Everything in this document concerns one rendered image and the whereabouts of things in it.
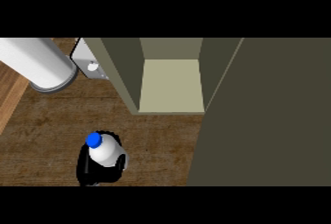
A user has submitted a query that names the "dark olive cabinet door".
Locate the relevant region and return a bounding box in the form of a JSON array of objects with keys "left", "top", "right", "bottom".
[{"left": 185, "top": 37, "right": 331, "bottom": 187}]

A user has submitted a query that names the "olive open cabinet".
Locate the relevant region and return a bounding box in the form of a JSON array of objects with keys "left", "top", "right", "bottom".
[{"left": 83, "top": 37, "right": 246, "bottom": 116}]

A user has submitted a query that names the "white cylinder with grey rim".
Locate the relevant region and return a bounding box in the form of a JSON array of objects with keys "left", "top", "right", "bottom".
[{"left": 0, "top": 37, "right": 80, "bottom": 95}]

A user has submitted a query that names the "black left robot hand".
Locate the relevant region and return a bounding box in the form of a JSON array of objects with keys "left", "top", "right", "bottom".
[{"left": 76, "top": 129, "right": 130, "bottom": 187}]

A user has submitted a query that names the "pale grey appliance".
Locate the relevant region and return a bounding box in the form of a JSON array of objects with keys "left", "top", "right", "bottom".
[{"left": 68, "top": 37, "right": 110, "bottom": 81}]

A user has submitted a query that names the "white bottle with blue cap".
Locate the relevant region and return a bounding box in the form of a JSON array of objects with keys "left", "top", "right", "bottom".
[{"left": 85, "top": 131, "right": 130, "bottom": 169}]

